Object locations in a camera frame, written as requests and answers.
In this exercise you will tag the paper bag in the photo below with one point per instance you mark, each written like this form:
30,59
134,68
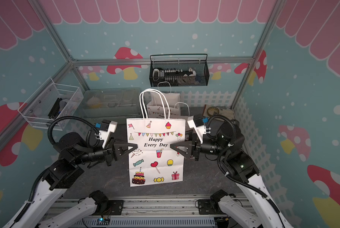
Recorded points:
164,104
184,110
154,162

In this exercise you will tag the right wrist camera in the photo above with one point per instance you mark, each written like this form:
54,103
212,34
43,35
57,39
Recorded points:
198,124

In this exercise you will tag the roll of brown tape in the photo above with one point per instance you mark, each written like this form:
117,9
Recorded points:
211,111

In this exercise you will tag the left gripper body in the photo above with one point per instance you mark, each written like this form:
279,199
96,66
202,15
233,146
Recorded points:
109,151

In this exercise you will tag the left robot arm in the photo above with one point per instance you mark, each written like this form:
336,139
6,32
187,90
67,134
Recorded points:
54,181

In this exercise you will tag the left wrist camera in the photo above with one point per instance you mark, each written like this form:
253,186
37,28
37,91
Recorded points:
106,127

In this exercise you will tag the green circuit board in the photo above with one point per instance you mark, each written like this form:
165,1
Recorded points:
103,222

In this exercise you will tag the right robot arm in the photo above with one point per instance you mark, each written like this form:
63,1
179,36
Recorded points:
222,137

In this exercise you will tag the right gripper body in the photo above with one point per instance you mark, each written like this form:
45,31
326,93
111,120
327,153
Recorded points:
197,147

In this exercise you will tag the black wire mesh basket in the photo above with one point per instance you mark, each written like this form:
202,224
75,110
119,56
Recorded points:
198,62

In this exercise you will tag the clear plastic storage box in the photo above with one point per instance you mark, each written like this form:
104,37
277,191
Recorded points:
116,104

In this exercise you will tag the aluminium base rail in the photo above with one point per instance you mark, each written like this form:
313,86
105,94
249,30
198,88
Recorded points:
160,211

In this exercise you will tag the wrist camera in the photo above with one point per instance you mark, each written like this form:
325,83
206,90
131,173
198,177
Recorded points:
198,124
106,127

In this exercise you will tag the white wire mesh basket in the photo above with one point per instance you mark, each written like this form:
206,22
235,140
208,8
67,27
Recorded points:
49,102

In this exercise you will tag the black item in white basket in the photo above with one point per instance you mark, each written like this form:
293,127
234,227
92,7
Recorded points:
55,110

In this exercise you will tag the black white device in basket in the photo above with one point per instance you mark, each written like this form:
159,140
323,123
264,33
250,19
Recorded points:
173,74

